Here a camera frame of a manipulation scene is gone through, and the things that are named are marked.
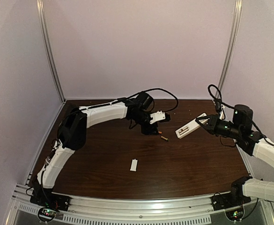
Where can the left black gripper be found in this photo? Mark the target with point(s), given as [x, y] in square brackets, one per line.
[149, 128]

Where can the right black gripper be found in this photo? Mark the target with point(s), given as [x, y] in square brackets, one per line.
[211, 123]

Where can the white remote control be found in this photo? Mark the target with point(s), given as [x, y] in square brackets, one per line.
[189, 127]

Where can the white battery cover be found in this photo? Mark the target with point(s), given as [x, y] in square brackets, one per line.
[134, 164]

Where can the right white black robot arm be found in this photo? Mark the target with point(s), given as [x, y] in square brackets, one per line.
[253, 143]

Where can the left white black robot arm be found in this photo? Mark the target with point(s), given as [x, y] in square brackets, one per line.
[72, 132]

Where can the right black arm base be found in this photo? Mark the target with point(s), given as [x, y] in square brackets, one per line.
[227, 200]

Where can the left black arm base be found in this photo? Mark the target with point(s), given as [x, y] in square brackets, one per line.
[45, 197]

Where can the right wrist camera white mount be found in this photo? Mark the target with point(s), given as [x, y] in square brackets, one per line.
[222, 114]

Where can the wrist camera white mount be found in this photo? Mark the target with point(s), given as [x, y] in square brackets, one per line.
[222, 114]
[159, 116]

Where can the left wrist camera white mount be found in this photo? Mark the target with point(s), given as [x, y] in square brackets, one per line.
[159, 116]

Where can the front aluminium rail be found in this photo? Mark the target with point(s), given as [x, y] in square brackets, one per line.
[181, 211]

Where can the right aluminium frame post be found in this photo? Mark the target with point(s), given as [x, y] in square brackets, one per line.
[236, 19]

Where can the aluminium frame post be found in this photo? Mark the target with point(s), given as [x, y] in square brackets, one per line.
[48, 49]
[236, 19]

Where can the left aluminium frame post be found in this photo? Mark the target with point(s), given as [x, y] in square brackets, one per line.
[48, 49]

